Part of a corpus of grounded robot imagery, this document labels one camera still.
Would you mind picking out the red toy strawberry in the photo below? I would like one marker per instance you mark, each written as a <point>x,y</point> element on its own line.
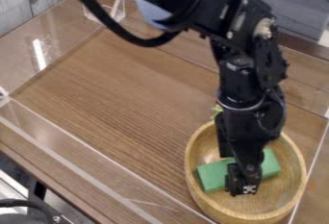
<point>217,110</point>

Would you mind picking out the green rectangular block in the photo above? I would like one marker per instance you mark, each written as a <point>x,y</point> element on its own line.
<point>210,173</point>

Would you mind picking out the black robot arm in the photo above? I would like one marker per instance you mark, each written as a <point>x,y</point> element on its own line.
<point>242,31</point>

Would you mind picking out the brown wooden bowl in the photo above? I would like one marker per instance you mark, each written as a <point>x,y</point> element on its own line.
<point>279,191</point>

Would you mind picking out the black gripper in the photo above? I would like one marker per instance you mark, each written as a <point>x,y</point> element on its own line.
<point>246,126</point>

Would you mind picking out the clear acrylic corner bracket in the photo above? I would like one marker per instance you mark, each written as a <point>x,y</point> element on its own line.
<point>115,11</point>

